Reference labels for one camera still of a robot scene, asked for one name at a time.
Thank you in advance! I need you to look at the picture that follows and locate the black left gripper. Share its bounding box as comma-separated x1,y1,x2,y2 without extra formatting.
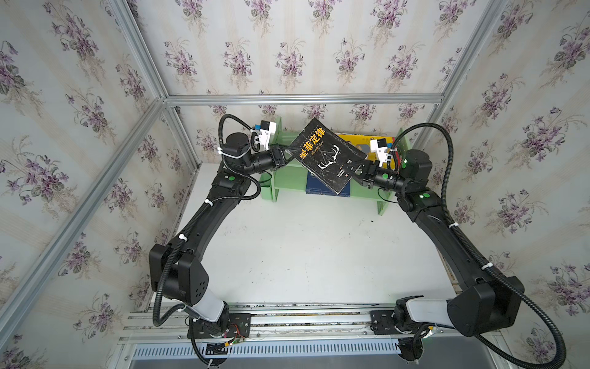
240,145,301,178

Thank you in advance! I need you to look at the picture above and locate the yellow book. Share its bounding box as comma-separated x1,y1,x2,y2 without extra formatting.
338,134,394,152

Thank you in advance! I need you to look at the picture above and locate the dark blue book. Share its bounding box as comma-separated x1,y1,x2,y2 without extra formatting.
305,172,351,198

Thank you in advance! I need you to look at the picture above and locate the black book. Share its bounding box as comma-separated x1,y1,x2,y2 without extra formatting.
288,118,367,193

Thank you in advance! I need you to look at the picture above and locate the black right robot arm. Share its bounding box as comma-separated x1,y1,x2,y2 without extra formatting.
347,149,524,337

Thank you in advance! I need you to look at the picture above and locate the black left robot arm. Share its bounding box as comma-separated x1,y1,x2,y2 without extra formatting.
148,133,290,335

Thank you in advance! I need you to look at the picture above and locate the green wooden bookshelf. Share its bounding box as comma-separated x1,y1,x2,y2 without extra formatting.
259,116,413,216

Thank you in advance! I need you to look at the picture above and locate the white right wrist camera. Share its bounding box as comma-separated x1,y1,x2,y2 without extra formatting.
370,138,393,168

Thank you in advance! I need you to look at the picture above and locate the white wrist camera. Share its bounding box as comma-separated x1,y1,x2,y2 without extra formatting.
370,138,393,168
250,120,277,152

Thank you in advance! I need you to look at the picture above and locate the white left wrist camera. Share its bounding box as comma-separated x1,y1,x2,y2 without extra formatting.
250,120,277,152

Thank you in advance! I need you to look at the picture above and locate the aluminium frame top bar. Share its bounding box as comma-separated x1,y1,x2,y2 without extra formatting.
164,93,443,106

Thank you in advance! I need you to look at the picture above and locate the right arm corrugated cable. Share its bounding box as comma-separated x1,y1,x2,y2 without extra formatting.
389,121,567,369

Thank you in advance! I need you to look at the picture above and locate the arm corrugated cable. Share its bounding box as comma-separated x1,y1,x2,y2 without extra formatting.
389,121,567,369
151,114,264,327

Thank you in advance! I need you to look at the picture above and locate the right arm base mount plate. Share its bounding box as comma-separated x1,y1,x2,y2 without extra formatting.
370,310,399,335

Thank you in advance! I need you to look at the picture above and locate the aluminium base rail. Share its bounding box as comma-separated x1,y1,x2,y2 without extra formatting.
117,301,501,344

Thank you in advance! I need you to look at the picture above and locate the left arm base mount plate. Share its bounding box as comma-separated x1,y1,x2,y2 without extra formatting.
220,313,252,339

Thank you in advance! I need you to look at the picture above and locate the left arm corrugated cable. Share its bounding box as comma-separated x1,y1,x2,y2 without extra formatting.
151,114,264,327

